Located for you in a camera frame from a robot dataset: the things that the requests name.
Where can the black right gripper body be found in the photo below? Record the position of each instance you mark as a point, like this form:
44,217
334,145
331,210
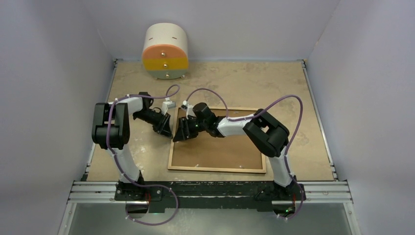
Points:
194,126

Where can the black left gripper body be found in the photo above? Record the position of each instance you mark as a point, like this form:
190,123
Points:
157,120

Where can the wooden picture frame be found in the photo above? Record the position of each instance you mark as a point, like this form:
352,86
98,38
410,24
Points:
214,168

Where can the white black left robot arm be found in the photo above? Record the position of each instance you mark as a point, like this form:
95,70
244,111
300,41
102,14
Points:
111,131

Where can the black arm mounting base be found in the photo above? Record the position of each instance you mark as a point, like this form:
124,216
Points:
262,196

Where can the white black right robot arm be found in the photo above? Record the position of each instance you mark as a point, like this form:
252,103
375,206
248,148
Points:
268,135

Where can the round pastel drawer cabinet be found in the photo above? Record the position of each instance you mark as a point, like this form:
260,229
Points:
165,51

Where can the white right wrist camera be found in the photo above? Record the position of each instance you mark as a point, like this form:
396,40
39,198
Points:
188,109

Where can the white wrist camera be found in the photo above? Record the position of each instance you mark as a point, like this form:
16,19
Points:
188,109
167,105

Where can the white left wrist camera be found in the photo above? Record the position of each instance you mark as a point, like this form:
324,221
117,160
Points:
167,105

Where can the aluminium rail frame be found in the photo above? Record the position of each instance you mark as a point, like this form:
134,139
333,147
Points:
240,86

